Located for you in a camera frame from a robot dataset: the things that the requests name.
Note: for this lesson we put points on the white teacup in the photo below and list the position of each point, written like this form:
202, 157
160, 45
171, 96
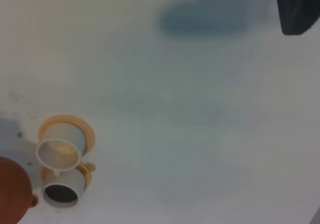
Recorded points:
61, 147
64, 190

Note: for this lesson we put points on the far orange saucer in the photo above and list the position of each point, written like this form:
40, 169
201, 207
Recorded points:
85, 169

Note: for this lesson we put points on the near white teacup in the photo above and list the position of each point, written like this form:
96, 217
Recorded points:
61, 147

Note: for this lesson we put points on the orange saucer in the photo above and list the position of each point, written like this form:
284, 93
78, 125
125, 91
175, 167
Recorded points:
81, 124
85, 169

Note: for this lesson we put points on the near orange saucer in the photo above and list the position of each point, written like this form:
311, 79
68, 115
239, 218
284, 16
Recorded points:
81, 124

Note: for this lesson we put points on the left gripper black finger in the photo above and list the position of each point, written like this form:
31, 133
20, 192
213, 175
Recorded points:
297, 16

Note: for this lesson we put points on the far white teacup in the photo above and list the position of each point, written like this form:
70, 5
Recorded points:
64, 190

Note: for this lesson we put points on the brown clay teapot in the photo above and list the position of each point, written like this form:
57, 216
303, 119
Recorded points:
16, 192

